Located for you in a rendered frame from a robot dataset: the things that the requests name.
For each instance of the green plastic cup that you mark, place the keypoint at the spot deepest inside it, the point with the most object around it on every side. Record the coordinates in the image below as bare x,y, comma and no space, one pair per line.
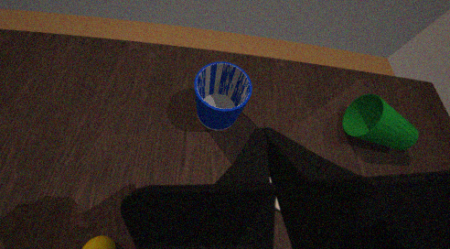
371,118

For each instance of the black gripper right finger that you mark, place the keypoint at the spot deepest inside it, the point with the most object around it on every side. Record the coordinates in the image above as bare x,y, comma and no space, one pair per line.
325,206

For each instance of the yellow ball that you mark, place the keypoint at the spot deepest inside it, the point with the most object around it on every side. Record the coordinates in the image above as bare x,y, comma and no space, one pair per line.
100,242

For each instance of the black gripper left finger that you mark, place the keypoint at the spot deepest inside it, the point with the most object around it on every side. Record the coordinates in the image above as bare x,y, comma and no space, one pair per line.
237,210

